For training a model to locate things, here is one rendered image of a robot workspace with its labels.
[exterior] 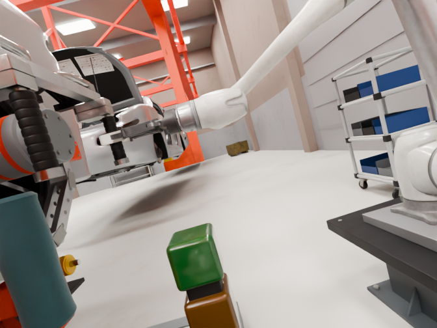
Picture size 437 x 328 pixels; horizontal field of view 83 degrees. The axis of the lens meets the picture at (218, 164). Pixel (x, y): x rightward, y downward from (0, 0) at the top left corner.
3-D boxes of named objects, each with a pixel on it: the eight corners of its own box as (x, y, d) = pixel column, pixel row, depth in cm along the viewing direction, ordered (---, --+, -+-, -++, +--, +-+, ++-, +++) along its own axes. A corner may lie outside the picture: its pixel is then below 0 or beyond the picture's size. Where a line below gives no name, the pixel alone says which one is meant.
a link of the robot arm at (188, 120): (201, 130, 80) (184, 135, 80) (194, 102, 80) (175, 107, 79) (200, 127, 71) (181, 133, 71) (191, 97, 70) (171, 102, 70)
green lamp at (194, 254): (183, 271, 24) (171, 232, 24) (223, 259, 24) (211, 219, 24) (177, 295, 20) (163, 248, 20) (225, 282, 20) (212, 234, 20)
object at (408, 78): (355, 189, 222) (328, 79, 214) (400, 176, 222) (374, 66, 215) (400, 204, 169) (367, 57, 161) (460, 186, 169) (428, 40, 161)
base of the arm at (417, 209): (426, 196, 94) (423, 182, 93) (493, 209, 71) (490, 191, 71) (380, 208, 93) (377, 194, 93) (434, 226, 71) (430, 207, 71)
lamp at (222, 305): (198, 318, 24) (186, 280, 24) (237, 306, 24) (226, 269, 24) (195, 352, 20) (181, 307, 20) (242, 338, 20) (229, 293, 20)
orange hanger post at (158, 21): (167, 171, 436) (125, 30, 417) (204, 160, 436) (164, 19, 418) (165, 172, 420) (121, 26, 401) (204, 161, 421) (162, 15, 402)
